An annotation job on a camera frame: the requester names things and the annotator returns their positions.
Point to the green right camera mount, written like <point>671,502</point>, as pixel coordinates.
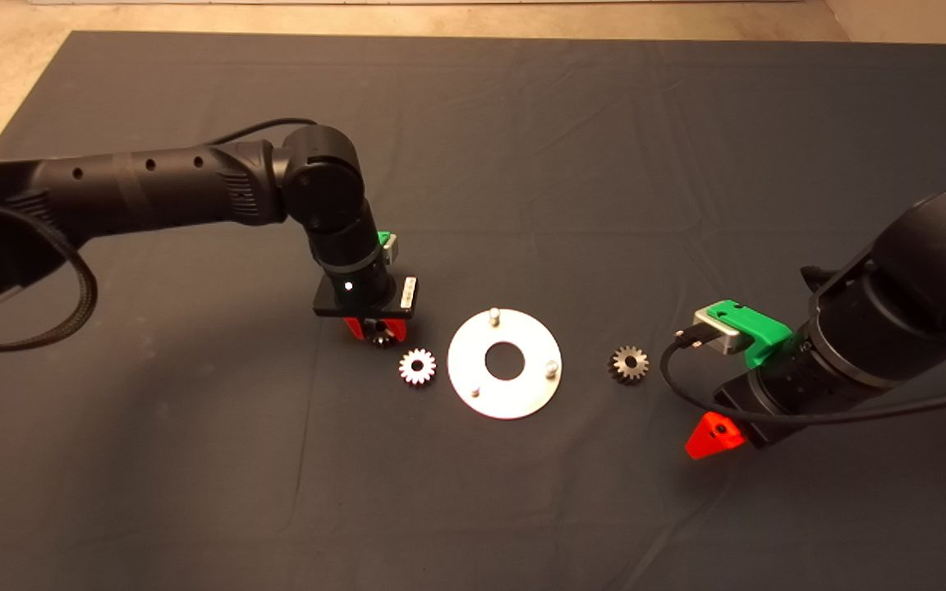
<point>756,328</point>

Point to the round metal carrier plate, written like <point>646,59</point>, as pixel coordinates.
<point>465,361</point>

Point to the dark table cloth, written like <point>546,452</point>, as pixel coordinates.
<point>522,509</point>

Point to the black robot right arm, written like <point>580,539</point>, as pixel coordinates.
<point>925,271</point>

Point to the steel planetary gear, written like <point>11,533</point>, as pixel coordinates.
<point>619,364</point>
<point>380,335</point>
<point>407,367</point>

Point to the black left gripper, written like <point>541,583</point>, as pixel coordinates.
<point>358,295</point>

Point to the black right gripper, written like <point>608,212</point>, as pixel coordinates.
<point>785,394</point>

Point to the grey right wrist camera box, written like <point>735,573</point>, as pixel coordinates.
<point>715,336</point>

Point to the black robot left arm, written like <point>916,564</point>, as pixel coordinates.
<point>153,185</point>

